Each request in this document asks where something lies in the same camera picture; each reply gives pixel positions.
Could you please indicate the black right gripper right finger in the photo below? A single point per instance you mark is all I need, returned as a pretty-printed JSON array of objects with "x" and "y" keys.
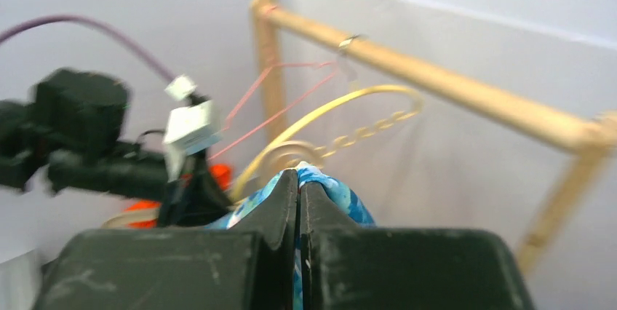
[{"x": 347, "y": 266}]

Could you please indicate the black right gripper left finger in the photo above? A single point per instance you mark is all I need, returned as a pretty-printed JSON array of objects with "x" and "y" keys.
[{"x": 247, "y": 266}]

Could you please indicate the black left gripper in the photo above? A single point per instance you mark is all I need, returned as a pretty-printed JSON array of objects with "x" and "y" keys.
[{"x": 195, "y": 198}]

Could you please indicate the cream plastic hanger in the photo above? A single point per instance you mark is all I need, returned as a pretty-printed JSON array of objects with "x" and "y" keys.
[{"x": 339, "y": 124}]

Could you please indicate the blue floral skirt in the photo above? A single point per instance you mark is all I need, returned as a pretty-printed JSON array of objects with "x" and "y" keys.
[{"x": 337, "y": 197}]

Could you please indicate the pink wire hanger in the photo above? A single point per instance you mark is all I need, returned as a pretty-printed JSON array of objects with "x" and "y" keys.
[{"x": 270, "y": 84}]

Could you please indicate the beige wooden hanger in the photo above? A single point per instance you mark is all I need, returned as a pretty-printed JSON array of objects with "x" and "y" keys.
[{"x": 291, "y": 152}]

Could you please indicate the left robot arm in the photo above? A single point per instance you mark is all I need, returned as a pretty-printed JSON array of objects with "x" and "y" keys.
[{"x": 72, "y": 128}]

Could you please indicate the orange cloth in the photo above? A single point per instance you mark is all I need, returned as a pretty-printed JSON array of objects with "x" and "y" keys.
[{"x": 223, "y": 175}]

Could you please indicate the wooden clothes rack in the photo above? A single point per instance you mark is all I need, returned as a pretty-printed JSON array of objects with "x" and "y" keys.
[{"x": 592, "y": 142}]

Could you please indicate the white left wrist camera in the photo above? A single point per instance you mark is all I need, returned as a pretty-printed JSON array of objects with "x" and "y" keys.
[{"x": 190, "y": 129}]

